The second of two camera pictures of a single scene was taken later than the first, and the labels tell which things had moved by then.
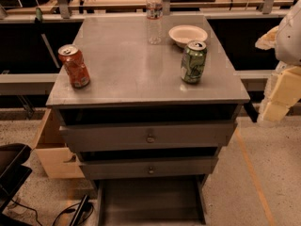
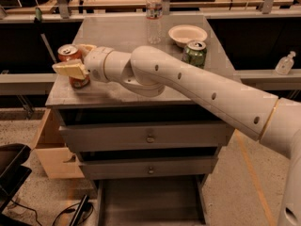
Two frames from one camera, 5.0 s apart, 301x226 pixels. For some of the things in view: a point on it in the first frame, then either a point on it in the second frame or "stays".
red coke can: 70,57 stays
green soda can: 193,61 stays
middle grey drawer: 115,168 stays
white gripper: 290,37 to 95,64
